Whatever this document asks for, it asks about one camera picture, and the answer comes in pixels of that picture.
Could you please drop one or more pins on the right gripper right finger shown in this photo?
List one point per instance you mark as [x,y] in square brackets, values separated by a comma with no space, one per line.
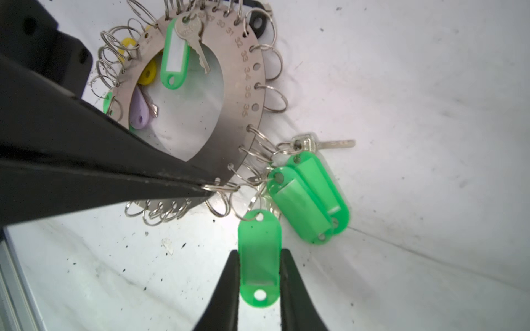
[297,309]

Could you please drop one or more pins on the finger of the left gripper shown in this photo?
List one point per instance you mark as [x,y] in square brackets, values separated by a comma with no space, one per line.
[60,155]

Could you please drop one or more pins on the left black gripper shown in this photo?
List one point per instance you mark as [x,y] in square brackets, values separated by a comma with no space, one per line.
[30,37]

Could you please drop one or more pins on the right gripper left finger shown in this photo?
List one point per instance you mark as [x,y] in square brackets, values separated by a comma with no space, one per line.
[222,310]

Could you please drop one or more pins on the round metal key organizer disc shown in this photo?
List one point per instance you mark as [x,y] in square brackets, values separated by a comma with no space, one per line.
[229,36]

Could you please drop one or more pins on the purple key tag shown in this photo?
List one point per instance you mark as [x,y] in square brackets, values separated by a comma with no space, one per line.
[139,112]

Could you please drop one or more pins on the green key tag pair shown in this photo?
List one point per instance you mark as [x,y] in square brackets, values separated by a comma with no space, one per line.
[308,198]

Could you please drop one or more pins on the yellow key tag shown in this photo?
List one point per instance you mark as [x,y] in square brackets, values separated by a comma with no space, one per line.
[149,71]

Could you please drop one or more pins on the green tag inside disc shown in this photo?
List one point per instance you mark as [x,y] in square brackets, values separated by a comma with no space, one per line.
[175,59]

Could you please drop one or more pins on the silver key on disc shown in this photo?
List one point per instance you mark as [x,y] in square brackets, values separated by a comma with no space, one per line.
[190,29]

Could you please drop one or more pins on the black key fob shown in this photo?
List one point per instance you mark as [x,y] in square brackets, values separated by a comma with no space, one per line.
[258,19]

